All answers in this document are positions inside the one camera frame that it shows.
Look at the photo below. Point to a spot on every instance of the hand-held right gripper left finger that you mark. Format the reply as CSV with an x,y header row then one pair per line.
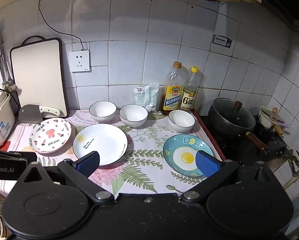
x,y
88,162

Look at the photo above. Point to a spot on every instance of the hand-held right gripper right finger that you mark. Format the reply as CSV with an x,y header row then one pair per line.
x,y
205,165

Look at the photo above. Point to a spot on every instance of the white plate with sun print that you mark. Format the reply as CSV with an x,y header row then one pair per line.
x,y
102,140

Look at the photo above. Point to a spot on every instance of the blue fried egg print plate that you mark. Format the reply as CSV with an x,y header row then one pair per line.
x,y
179,142

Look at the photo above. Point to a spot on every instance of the pink heart print plate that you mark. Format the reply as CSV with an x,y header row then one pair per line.
x,y
49,133

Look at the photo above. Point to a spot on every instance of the white ribbed bowl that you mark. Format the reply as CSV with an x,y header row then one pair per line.
x,y
181,121
102,111
133,116

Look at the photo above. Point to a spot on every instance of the black gas stove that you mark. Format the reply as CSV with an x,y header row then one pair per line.
x,y
239,152

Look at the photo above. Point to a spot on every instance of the black pot with lid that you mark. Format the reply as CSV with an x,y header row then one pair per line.
x,y
229,120

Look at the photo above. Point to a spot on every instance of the floral tablecloth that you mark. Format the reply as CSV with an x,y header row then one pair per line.
x,y
144,140

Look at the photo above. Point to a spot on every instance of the vinegar bottle yellow cap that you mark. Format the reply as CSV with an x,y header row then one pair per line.
x,y
189,92

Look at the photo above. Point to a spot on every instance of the cooking wine bottle orange cap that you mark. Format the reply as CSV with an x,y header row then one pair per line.
x,y
172,90

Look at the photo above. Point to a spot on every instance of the white seasoning packet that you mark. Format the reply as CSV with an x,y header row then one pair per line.
x,y
154,95
140,96

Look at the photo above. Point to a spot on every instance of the gas pipe valve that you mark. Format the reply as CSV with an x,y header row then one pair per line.
x,y
293,162

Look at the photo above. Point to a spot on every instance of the white cutting board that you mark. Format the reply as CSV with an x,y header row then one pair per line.
x,y
37,75

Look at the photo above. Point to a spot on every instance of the hanging metal ladle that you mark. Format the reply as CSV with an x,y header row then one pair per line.
x,y
0,55

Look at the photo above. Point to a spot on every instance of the white wall socket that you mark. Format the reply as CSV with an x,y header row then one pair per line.
x,y
81,61

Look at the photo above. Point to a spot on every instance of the dark wall sticker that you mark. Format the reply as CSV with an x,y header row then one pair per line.
x,y
222,41

